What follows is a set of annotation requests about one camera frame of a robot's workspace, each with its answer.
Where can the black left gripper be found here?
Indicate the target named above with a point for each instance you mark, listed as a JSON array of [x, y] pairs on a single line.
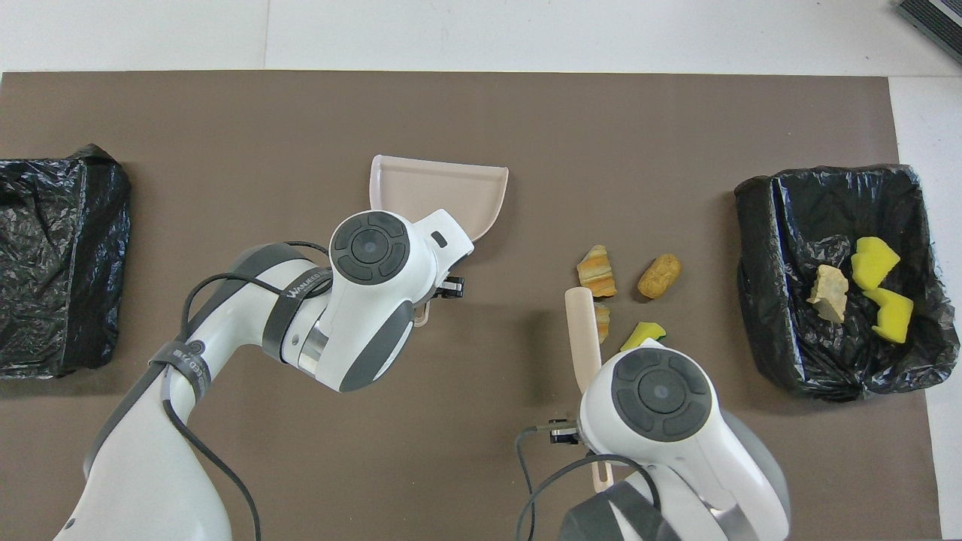
[[451, 288]]

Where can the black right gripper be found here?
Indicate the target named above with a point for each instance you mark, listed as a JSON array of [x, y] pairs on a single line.
[[564, 433]]

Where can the beige plastic dustpan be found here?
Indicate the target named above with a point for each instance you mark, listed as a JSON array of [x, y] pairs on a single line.
[[443, 195]]

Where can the beige brush black bristles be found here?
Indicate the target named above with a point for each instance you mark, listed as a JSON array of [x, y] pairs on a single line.
[[582, 334]]

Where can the striped bread slice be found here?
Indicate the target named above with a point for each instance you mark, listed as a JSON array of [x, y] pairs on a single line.
[[597, 270], [603, 323]]

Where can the small yellow green sponge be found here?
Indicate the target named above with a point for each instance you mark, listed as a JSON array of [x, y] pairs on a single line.
[[642, 334]]

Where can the golden brown bread roll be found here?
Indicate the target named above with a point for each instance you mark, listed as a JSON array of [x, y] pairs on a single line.
[[660, 276]]

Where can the yellow sponge piece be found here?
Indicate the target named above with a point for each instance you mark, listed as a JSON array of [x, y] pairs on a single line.
[[873, 261], [890, 315]]

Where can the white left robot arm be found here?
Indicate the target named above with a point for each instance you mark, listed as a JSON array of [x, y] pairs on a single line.
[[376, 300]]

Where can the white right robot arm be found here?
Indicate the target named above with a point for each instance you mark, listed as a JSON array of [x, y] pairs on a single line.
[[676, 451]]

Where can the bin with black bag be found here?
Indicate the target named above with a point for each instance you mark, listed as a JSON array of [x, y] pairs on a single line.
[[60, 263], [789, 225]]

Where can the brown paper table mat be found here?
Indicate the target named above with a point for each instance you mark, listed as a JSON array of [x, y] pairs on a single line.
[[376, 105]]

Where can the dark slatted vent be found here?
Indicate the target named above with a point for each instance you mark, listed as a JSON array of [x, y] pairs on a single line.
[[939, 19]]

